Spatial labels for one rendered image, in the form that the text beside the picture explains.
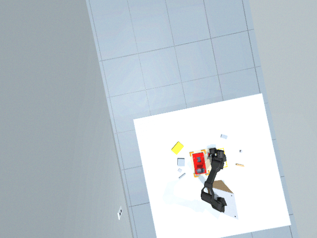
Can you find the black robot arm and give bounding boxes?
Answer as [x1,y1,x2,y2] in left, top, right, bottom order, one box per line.
[201,149,227,213]

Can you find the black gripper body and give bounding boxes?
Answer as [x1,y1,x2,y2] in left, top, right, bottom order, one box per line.
[209,148,217,159]

